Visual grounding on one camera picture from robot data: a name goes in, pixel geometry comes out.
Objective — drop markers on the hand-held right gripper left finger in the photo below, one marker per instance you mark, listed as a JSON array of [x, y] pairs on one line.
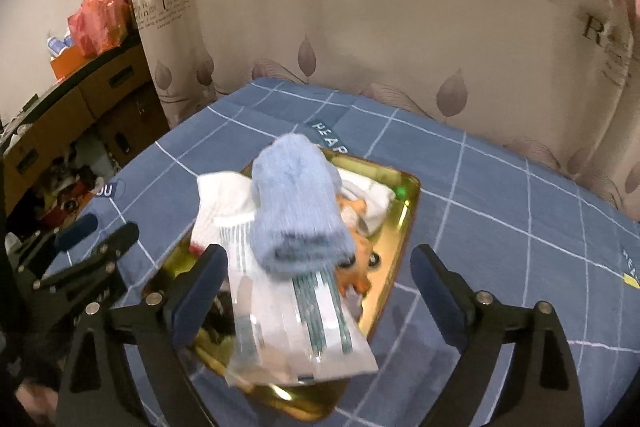
[[195, 302]]

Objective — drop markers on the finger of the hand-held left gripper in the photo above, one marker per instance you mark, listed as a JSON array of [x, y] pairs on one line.
[[112, 243], [75, 228]]

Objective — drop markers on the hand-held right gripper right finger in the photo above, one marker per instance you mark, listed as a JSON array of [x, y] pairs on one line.
[[435, 297]]

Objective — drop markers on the white floral tissue packet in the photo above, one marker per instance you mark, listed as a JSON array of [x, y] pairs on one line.
[[245, 337]]

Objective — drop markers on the orange bug-eyed squeeze toy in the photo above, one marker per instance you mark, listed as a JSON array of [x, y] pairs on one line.
[[360, 252]]

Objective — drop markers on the white knit glove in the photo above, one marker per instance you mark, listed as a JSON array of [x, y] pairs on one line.
[[220, 207]]

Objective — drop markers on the red and gold tin box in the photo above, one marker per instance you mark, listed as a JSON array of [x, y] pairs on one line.
[[395, 207]]

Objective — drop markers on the white socks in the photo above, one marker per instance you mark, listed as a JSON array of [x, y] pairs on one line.
[[375, 202]]

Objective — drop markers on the green striped mask packet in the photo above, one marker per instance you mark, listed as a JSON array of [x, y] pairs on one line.
[[320, 347]]

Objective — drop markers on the light blue towel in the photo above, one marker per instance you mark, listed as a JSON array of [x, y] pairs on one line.
[[300, 207]]

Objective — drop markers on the clutter pile under desk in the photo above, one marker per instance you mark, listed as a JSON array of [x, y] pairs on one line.
[[70, 187]]

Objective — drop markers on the blue checked blanket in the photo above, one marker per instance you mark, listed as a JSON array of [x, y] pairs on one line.
[[500, 217]]

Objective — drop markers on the wooden desk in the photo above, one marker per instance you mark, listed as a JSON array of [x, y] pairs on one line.
[[50, 127]]

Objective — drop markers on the orange box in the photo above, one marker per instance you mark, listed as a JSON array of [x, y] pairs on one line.
[[67, 62]]

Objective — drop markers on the blue and white bottle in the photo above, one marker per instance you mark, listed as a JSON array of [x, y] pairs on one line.
[[53, 45], [67, 41]]

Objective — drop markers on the red plastic bag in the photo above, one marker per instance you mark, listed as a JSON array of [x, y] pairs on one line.
[[97, 24]]

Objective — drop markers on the beige leaf print curtain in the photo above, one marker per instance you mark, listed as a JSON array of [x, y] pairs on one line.
[[400, 32]]

